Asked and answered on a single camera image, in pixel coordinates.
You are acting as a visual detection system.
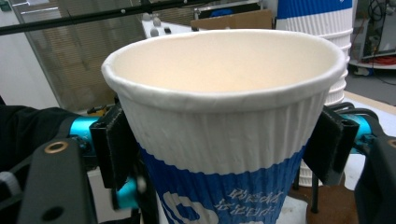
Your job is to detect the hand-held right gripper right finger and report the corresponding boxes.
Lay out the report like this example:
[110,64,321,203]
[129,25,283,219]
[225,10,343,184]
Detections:
[303,102,375,188]

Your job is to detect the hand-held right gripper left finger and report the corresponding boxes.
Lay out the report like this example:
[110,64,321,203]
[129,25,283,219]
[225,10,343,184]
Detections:
[68,104,148,211]

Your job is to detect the brown cup holder rack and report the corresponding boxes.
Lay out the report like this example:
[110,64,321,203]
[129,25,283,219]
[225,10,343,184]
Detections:
[287,167,360,224]

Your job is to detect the blue white ribbed paper cup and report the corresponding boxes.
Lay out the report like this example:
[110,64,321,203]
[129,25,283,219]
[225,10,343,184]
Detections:
[100,28,348,224]

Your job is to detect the stack of paper cups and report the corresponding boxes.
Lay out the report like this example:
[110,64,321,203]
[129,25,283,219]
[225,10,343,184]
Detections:
[275,0,355,188]

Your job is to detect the window with blinds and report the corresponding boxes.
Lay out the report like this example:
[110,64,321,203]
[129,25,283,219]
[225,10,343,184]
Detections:
[17,0,148,114]

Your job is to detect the cardboard box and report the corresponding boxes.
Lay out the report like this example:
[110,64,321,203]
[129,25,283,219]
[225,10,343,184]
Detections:
[190,8,274,31]

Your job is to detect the red cables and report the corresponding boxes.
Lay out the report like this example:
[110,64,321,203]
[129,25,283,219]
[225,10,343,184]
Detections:
[361,55,396,66]

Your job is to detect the black frame bar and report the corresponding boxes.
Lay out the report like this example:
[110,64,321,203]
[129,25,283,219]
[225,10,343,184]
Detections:
[0,0,220,37]

